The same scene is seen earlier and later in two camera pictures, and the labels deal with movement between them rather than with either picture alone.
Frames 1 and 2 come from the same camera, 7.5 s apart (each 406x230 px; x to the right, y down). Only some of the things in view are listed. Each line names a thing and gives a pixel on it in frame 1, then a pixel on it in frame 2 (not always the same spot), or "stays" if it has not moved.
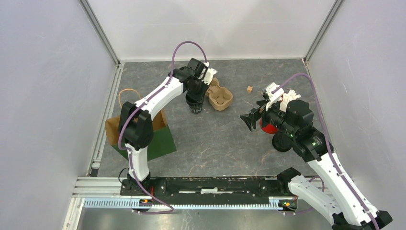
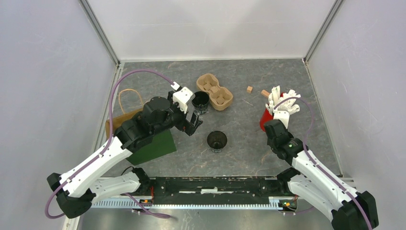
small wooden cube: [249, 89] stays
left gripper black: [204, 84] → [185, 125]
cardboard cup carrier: [219, 97] stays
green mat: [161, 144] stays
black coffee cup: [195, 102] → [217, 140]
